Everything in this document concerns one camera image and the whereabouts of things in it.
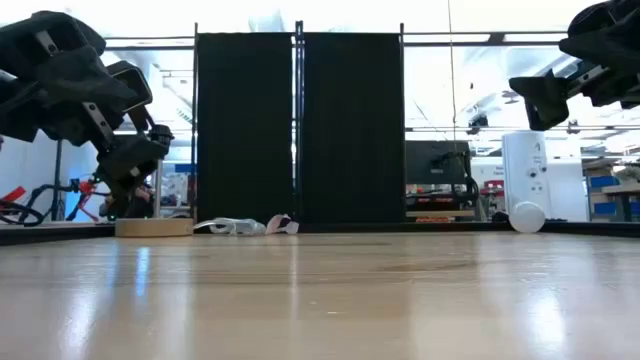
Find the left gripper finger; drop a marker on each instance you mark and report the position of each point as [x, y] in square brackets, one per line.
[90, 82]
[130, 160]

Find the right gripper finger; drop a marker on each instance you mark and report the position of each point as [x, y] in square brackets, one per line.
[545, 102]
[610, 30]

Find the table lamp with wooden base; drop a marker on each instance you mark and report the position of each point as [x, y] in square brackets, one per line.
[152, 228]

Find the white light bulb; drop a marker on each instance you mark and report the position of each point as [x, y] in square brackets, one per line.
[527, 217]

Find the red and black background robot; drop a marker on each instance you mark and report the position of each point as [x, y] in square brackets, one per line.
[87, 187]

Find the white appliance with knobs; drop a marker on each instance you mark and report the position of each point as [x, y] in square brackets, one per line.
[525, 160]

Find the blue storage bin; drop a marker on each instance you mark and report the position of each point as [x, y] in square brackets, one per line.
[607, 208]
[604, 181]

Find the wooden side table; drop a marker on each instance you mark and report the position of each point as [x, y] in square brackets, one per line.
[622, 189]

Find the black fabric divider panel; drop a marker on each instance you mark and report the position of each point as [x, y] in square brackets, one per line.
[245, 130]
[352, 130]

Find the black computer monitor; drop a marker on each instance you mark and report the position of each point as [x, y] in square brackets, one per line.
[435, 162]

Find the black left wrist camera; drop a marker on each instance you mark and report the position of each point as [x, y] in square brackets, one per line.
[137, 80]

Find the black ceiling-mounted camera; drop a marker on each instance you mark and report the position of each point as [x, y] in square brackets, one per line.
[477, 125]

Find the black metal rack frame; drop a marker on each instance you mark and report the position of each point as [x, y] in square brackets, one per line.
[57, 180]

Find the black aluminium table frame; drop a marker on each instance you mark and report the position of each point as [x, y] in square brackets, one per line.
[400, 228]

